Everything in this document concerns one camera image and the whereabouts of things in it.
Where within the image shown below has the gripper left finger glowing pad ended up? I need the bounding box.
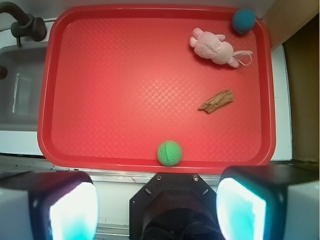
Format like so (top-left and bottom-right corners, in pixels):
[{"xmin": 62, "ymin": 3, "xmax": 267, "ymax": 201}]
[{"xmin": 0, "ymin": 171, "xmax": 99, "ymax": 240}]

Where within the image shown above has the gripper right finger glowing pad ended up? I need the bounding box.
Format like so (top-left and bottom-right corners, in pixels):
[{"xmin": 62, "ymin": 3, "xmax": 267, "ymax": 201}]
[{"xmin": 216, "ymin": 164, "xmax": 320, "ymax": 240}]

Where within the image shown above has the pink plush bunny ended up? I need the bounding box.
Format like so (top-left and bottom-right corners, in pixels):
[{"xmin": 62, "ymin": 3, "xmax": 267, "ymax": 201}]
[{"xmin": 189, "ymin": 27, "xmax": 253, "ymax": 69}]

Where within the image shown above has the brown wood piece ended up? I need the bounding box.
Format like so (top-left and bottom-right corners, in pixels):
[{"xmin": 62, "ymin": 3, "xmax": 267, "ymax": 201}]
[{"xmin": 198, "ymin": 90, "xmax": 234, "ymax": 114}]

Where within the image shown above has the green foam ball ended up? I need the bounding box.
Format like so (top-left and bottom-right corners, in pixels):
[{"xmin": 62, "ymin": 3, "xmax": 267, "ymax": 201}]
[{"xmin": 157, "ymin": 140, "xmax": 183, "ymax": 167}]

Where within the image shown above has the white toy sink basin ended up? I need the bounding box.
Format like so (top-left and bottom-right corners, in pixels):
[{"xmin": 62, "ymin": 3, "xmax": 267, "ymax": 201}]
[{"xmin": 0, "ymin": 42, "xmax": 48, "ymax": 131}]

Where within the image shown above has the red plastic tray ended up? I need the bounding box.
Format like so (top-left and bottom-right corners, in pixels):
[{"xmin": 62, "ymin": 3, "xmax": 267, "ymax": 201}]
[{"xmin": 38, "ymin": 5, "xmax": 276, "ymax": 173}]

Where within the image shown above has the dark sink faucet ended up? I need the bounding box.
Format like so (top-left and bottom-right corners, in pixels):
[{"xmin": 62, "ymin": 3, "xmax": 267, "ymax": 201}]
[{"xmin": 0, "ymin": 1, "xmax": 47, "ymax": 48}]

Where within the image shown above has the blue foam ball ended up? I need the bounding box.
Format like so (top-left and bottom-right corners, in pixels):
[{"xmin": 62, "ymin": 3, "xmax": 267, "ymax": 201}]
[{"xmin": 232, "ymin": 9, "xmax": 256, "ymax": 34}]

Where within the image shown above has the black octagonal mount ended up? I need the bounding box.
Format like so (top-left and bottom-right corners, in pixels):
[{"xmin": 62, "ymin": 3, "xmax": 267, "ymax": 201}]
[{"xmin": 129, "ymin": 173, "xmax": 224, "ymax": 240}]

